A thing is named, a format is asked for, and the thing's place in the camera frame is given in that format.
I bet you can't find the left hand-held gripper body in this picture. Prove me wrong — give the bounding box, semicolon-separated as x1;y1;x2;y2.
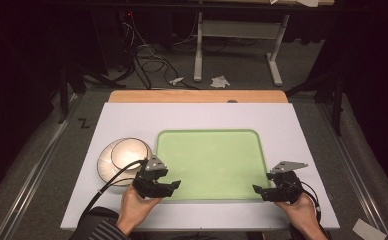
132;154;170;198

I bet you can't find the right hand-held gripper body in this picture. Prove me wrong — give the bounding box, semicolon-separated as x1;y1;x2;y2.
265;161;309;205

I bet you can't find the person's right hand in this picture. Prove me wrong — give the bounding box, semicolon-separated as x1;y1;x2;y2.
274;192;320;236

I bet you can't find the person's left hand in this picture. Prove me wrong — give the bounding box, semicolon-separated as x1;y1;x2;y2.
116;184;163;237

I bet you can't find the white bowl dark rim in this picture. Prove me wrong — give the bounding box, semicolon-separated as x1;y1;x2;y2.
110;137;150;172

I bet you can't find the white ribbed plate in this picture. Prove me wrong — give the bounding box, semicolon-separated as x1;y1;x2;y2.
96;138;154;187

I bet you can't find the green plastic tray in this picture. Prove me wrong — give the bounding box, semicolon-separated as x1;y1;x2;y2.
155;128;272;202

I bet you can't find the white table cover sheet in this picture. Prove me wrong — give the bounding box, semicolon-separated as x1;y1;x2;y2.
60;102;341;232

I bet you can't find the flat white paper sheet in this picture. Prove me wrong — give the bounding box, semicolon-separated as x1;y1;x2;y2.
351;217;388;240

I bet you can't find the black metal stand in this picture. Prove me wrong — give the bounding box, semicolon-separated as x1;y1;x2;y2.
57;63;127;125
284;71;347;137

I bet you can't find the crumpled white paper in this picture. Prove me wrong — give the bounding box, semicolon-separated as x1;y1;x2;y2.
210;75;231;89

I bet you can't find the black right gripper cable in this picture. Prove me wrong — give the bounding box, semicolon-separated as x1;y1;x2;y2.
299;180;322;224

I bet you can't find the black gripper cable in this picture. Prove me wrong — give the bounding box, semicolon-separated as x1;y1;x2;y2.
299;180;322;224
81;159;149;219

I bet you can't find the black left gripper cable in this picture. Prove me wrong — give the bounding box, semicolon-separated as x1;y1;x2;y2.
81;159;149;219

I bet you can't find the metal floor rail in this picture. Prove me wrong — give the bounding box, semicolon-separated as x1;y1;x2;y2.
0;93;80;240
317;102;388;236

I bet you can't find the tangle of floor cables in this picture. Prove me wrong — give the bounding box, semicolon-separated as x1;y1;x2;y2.
120;11;200;91

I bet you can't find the white metal desk frame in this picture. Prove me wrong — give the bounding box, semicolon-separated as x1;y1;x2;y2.
193;12;291;87

